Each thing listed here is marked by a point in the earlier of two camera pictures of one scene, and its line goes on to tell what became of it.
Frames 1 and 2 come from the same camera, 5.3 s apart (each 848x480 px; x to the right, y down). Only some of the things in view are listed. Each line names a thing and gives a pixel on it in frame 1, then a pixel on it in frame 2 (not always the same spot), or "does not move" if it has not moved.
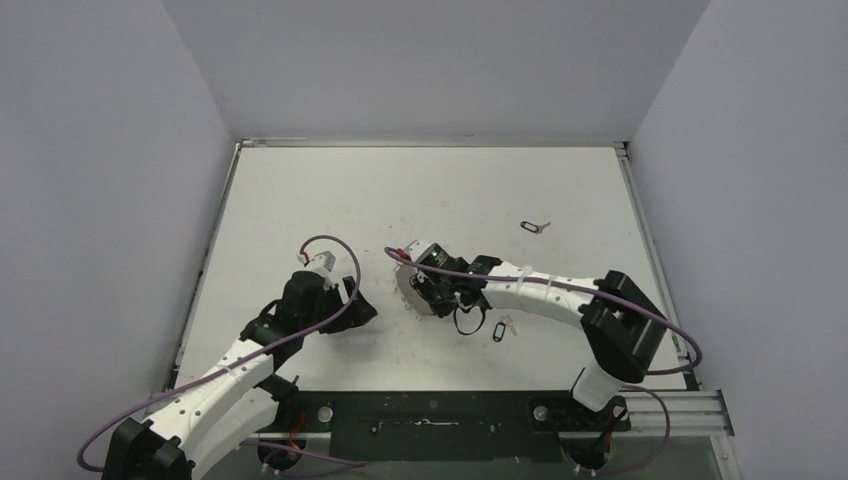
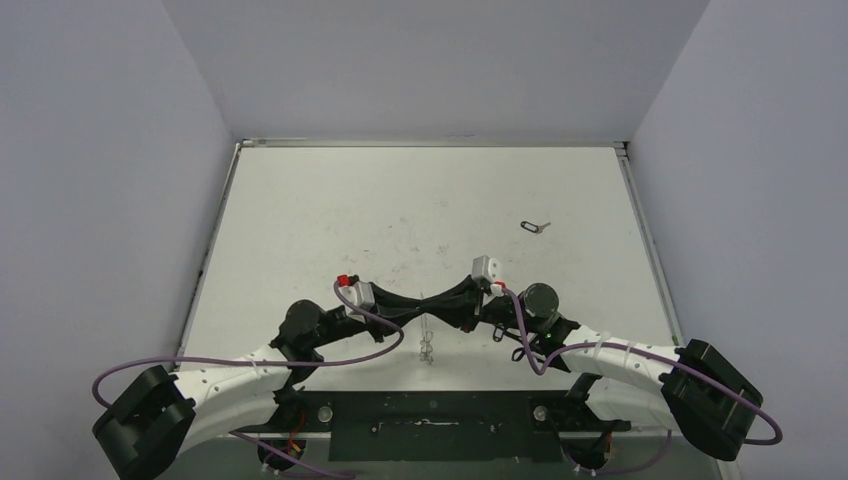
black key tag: (500, 328) does not move
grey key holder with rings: (411, 297) to (426, 346)
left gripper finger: (359, 313) to (400, 319)
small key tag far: (537, 229) does not move
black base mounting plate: (441, 426) does not move
